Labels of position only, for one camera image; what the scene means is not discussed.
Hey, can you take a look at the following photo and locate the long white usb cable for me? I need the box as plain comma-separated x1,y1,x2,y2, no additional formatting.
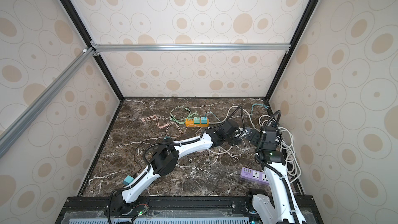
206,136,256,166

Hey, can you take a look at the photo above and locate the orange power strip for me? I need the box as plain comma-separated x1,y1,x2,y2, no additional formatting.
185,117,209,127

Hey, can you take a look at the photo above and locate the teal charger adapter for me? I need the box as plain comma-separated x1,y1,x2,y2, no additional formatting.
201,117,208,124

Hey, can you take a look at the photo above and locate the teal charger cable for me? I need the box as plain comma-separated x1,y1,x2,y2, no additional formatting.
203,102,270,125

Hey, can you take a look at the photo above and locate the light green charger adapter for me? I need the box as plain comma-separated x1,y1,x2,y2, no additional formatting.
193,117,201,124

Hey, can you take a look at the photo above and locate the purple power strip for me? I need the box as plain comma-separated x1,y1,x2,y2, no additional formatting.
240,167,269,185

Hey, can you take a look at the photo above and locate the light green cable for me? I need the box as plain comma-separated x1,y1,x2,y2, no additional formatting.
169,105,198,125

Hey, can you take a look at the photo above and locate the pink cable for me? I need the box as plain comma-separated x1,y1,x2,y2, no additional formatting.
141,114,184,139

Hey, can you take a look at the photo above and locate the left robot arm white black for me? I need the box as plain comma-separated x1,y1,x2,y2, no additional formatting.
106,106,246,224

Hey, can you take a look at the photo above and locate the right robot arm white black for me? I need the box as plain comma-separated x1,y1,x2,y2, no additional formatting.
249,110,307,224

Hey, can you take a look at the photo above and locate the white power cable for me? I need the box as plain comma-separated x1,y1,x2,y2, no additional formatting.
208,105,302,184

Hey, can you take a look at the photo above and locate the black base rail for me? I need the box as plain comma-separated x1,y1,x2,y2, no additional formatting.
55,195,324,224

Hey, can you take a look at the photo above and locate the thin black cable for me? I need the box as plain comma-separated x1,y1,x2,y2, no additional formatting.
133,146,150,178

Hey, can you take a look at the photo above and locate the horizontal aluminium rail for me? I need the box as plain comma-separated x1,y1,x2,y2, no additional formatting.
94,43,291,52

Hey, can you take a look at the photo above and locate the left diagonal aluminium rail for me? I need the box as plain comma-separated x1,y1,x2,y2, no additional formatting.
1,47,94,156

